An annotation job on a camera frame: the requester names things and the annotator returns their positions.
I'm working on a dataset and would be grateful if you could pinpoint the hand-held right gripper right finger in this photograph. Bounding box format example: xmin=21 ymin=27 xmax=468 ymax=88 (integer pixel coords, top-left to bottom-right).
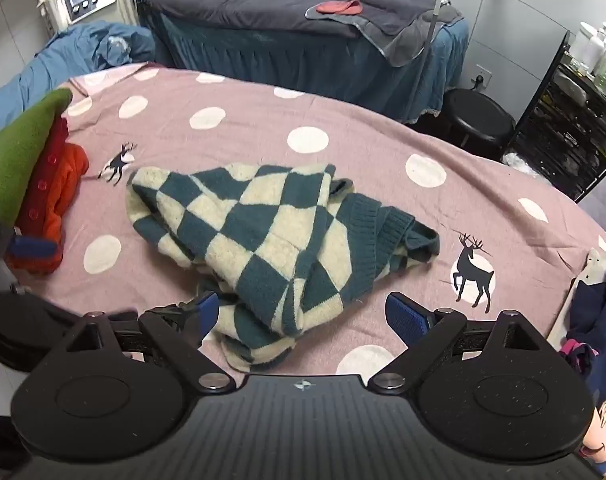
xmin=368 ymin=292 xmax=551 ymax=394

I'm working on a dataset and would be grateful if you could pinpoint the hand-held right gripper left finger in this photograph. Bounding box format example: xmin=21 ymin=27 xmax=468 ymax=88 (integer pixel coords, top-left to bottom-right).
xmin=66 ymin=291 xmax=234 ymax=393

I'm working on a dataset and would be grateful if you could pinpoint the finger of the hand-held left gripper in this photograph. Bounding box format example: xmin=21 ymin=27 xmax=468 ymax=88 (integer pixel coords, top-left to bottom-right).
xmin=0 ymin=214 xmax=58 ymax=261

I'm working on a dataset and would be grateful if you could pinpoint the teal and cream checkered sweater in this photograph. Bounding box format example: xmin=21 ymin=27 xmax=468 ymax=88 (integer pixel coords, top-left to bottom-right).
xmin=126 ymin=162 xmax=441 ymax=374

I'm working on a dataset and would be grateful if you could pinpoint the dark red buttoned garment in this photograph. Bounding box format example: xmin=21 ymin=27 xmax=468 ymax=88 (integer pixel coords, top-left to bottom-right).
xmin=16 ymin=117 xmax=70 ymax=241

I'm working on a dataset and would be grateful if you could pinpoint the orange garment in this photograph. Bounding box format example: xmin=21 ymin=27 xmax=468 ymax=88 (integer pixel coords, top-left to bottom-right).
xmin=6 ymin=142 xmax=90 ymax=276

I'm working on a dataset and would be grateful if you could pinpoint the green fleece garment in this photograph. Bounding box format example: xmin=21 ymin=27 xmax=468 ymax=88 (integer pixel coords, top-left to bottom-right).
xmin=0 ymin=87 xmax=74 ymax=227

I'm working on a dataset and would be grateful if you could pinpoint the pink polka dot blanket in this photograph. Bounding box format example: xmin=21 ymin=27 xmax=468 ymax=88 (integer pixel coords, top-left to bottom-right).
xmin=0 ymin=62 xmax=606 ymax=377

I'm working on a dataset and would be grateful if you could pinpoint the white garment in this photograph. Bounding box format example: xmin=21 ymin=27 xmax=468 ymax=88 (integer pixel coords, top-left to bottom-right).
xmin=548 ymin=247 xmax=606 ymax=341

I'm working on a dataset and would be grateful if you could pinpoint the clear plastic bag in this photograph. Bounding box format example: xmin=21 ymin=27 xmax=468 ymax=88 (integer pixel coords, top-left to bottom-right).
xmin=500 ymin=150 xmax=546 ymax=179

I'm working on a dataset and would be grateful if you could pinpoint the blue duvet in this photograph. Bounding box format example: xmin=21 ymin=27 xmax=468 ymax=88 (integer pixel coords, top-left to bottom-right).
xmin=0 ymin=22 xmax=156 ymax=133

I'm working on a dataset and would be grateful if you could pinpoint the navy cartoon print garment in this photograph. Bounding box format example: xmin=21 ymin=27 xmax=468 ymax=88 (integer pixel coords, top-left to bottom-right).
xmin=558 ymin=265 xmax=606 ymax=477

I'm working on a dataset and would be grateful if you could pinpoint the black round stool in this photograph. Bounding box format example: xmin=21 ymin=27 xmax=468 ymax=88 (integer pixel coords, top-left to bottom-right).
xmin=443 ymin=89 xmax=518 ymax=152

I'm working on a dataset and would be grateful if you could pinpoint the black shelf cart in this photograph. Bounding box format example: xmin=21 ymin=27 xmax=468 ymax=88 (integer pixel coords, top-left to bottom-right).
xmin=510 ymin=30 xmax=606 ymax=204

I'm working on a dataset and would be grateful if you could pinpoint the grey towel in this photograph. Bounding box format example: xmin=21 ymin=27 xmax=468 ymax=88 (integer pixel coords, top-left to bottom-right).
xmin=305 ymin=0 xmax=466 ymax=68

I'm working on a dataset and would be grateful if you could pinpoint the massage bed with grey sheet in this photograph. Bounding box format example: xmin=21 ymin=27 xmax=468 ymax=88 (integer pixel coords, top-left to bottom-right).
xmin=136 ymin=0 xmax=471 ymax=126

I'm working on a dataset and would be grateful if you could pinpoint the red cloth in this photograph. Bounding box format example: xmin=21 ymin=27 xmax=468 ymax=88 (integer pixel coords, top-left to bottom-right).
xmin=315 ymin=0 xmax=364 ymax=16

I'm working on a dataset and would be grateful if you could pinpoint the white wall socket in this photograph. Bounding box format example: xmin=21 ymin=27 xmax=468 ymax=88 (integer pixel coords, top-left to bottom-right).
xmin=470 ymin=64 xmax=492 ymax=92

